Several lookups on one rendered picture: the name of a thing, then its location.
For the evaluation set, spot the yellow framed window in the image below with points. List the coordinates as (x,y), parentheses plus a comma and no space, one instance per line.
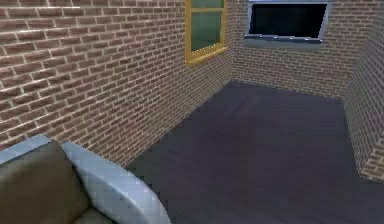
(206,30)

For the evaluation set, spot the grey armchair with brown cushions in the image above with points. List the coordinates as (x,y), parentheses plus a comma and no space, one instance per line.
(110,186)

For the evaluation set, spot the grey framed dark window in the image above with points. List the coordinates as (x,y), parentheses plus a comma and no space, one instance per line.
(286,20)

